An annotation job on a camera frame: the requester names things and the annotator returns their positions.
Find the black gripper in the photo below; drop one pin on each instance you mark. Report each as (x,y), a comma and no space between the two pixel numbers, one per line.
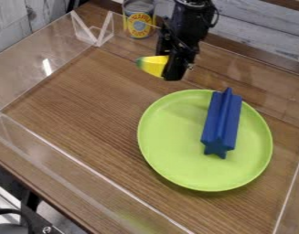
(183,29)

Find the yellow toy banana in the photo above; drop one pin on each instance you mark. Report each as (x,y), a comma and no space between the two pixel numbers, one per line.
(153,64)

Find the blue foam block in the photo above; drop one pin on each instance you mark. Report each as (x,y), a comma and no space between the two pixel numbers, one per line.
(221,127)

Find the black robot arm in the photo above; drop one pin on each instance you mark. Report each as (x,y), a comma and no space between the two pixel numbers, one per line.
(182,31)

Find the yellow labelled tin can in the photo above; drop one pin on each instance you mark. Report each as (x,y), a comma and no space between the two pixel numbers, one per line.
(139,19)

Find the black metal bracket with bolt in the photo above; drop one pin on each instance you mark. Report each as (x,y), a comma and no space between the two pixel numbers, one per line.
(42,226)

